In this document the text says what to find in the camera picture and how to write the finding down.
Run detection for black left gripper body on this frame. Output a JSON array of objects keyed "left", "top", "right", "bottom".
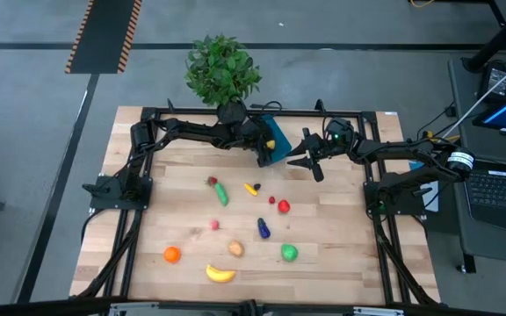
[{"left": 240, "top": 117, "right": 266, "bottom": 153}]

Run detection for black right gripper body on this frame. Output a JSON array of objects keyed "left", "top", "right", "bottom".
[{"left": 300, "top": 126, "right": 337, "bottom": 183}]

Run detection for blue plastic tupperware container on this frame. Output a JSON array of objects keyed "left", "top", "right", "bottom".
[{"left": 261, "top": 113, "right": 293, "bottom": 164}]

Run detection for green toy cucumber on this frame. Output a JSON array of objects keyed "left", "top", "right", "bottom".
[{"left": 213, "top": 182, "right": 230, "bottom": 207}]

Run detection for purple toy eggplant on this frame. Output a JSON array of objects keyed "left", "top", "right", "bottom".
[{"left": 257, "top": 217, "right": 271, "bottom": 241}]

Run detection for orange toy orange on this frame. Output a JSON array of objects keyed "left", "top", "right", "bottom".
[{"left": 163, "top": 246, "right": 182, "bottom": 264}]

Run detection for green plant in black pot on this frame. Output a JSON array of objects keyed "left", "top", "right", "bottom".
[{"left": 184, "top": 33, "right": 263, "bottom": 126}]

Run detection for tan toy potato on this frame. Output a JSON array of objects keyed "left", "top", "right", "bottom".
[{"left": 228, "top": 239, "right": 245, "bottom": 258}]

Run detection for yellow toy banana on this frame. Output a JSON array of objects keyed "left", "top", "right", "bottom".
[{"left": 205, "top": 263, "right": 237, "bottom": 284}]

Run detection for white paper sheet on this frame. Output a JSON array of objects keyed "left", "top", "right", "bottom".
[{"left": 422, "top": 179, "right": 441, "bottom": 213}]

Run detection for white rod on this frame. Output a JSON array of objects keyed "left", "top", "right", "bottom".
[{"left": 444, "top": 52, "right": 506, "bottom": 140}]

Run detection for black mat orange striped edges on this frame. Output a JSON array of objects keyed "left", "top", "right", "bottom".
[{"left": 64, "top": 0, "right": 143, "bottom": 75}]

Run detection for black power adapter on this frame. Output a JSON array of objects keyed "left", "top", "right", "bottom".
[{"left": 476, "top": 61, "right": 506, "bottom": 104}]

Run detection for grey side desk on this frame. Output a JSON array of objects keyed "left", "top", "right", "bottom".
[{"left": 447, "top": 55, "right": 506, "bottom": 276}]

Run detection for black stand leg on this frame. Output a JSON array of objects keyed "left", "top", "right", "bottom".
[{"left": 461, "top": 0, "right": 506, "bottom": 74}]

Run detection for black crossbeam with silver brackets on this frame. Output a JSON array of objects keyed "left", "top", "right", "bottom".
[{"left": 0, "top": 297, "right": 506, "bottom": 316}]

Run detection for black aluminium table frame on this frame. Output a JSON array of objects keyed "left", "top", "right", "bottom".
[{"left": 75, "top": 98, "right": 442, "bottom": 308}]

